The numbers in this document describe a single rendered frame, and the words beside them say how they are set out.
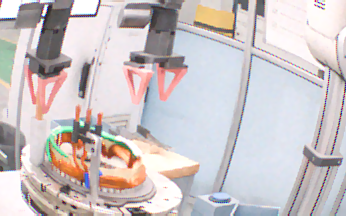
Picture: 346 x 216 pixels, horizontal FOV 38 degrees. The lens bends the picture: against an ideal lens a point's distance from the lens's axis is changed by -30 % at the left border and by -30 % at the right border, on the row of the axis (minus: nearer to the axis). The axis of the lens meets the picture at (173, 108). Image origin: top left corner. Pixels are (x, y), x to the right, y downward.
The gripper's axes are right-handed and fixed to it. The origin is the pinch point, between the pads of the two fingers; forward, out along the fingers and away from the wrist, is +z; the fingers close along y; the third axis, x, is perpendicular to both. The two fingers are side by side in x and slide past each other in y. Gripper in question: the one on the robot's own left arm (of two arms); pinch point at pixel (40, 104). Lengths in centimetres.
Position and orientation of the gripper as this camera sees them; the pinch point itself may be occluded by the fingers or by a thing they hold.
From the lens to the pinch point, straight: 102.6
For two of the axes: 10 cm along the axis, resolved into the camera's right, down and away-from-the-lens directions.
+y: 7.1, 3.8, -6.0
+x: 6.8, -1.4, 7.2
